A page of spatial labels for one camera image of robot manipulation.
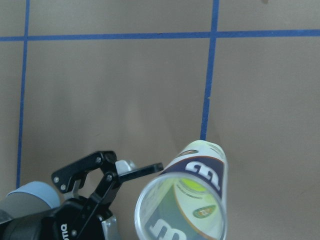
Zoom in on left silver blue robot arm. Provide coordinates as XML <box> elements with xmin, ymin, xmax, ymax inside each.
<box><xmin>0</xmin><ymin>150</ymin><xmax>163</xmax><ymax>240</ymax></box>

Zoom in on clear tennis ball can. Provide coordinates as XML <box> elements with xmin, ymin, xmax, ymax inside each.
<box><xmin>134</xmin><ymin>140</ymin><xmax>228</xmax><ymax>240</ymax></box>

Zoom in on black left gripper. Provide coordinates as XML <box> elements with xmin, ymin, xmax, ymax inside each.
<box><xmin>4</xmin><ymin>150</ymin><xmax>164</xmax><ymax>240</ymax></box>

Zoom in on yellow Wilson tennis ball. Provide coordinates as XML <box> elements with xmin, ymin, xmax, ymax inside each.
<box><xmin>179</xmin><ymin>178</ymin><xmax>208</xmax><ymax>195</ymax></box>

